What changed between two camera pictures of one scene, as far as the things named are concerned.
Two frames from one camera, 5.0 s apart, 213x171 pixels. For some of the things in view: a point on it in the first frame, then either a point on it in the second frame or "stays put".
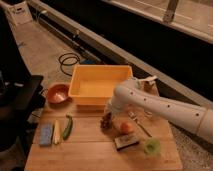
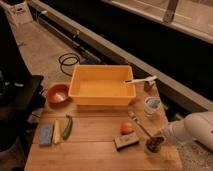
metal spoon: (133, 116) stays put
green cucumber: (68, 128) stays put
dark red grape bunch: (106, 121) → (154, 143)
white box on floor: (20, 13) stays put
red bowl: (58, 93) stays put
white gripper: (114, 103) → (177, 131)
